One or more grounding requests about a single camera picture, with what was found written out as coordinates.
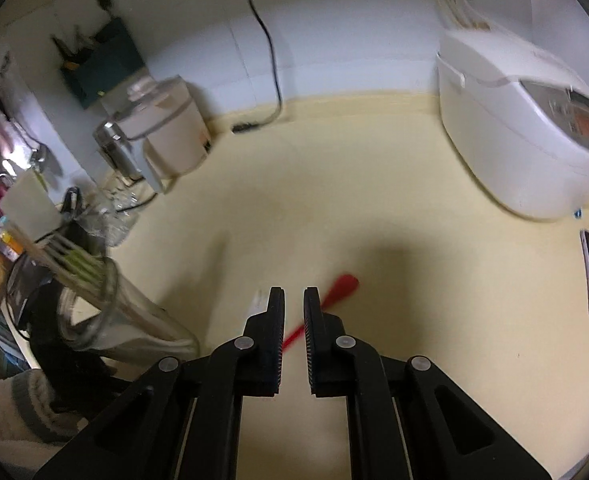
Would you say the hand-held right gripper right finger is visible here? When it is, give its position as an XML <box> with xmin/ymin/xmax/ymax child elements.
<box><xmin>303</xmin><ymin>286</ymin><xmax>553</xmax><ymax>480</ymax></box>

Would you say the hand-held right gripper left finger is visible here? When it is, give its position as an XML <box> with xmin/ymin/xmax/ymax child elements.
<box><xmin>33</xmin><ymin>286</ymin><xmax>286</xmax><ymax>480</ymax></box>

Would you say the red plastic spoon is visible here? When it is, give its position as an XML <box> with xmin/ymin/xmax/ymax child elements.
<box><xmin>280</xmin><ymin>273</ymin><xmax>360</xmax><ymax>356</ymax></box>

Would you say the tall clear glass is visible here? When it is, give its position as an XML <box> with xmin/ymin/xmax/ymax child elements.
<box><xmin>56</xmin><ymin>255</ymin><xmax>201</xmax><ymax>363</ymax></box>

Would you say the green silicone brush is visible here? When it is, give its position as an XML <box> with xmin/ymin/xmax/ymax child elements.
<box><xmin>64</xmin><ymin>252</ymin><xmax>108</xmax><ymax>281</ymax></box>

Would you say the pale printed chopstick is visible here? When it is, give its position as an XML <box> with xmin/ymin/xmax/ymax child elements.
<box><xmin>2</xmin><ymin>217</ymin><xmax>82</xmax><ymax>288</ymax></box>
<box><xmin>12</xmin><ymin>222</ymin><xmax>92</xmax><ymax>286</ymax></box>

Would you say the person's left forearm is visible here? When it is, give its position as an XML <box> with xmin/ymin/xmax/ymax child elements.
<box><xmin>0</xmin><ymin>367</ymin><xmax>95</xmax><ymax>466</ymax></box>

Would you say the small clear glass mug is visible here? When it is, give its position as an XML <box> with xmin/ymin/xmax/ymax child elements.
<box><xmin>94</xmin><ymin>186</ymin><xmax>142</xmax><ymax>247</ymax></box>

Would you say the pale cutting board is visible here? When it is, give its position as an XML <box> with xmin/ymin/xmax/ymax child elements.
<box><xmin>0</xmin><ymin>172</ymin><xmax>64</xmax><ymax>257</ymax></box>

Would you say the stainless steel canister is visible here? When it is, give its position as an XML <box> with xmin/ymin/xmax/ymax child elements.
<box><xmin>93</xmin><ymin>120</ymin><xmax>142</xmax><ymax>184</ymax></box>

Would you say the pale pink electric kettle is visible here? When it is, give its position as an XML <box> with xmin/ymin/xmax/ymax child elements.
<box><xmin>101</xmin><ymin>75</ymin><xmax>212</xmax><ymax>195</ymax></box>

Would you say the white rice cooker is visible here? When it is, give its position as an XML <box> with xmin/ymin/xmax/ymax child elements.
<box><xmin>435</xmin><ymin>29</ymin><xmax>589</xmax><ymax>222</ymax></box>

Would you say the dark green utensil holder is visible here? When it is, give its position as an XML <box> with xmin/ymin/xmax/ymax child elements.
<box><xmin>60</xmin><ymin>16</ymin><xmax>148</xmax><ymax>109</ymax></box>

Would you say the black power cable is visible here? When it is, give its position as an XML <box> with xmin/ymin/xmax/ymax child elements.
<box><xmin>231</xmin><ymin>0</ymin><xmax>284</xmax><ymax>134</ymax></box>

